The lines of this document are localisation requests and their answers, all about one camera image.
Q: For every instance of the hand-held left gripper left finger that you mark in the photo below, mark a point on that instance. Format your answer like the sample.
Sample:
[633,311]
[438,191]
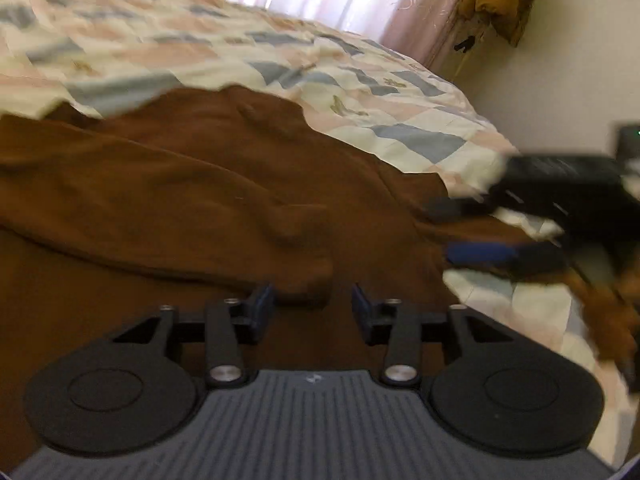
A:
[262,309]

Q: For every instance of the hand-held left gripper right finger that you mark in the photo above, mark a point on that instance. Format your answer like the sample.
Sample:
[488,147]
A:
[361,309]

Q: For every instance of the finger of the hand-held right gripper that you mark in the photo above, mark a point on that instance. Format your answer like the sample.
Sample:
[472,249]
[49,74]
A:
[462,207]
[482,255]

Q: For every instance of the brown garment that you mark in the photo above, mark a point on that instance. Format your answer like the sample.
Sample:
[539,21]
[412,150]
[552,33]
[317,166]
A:
[165,200]

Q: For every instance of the small black clip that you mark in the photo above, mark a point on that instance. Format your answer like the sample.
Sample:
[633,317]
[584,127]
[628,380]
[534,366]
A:
[465,44]

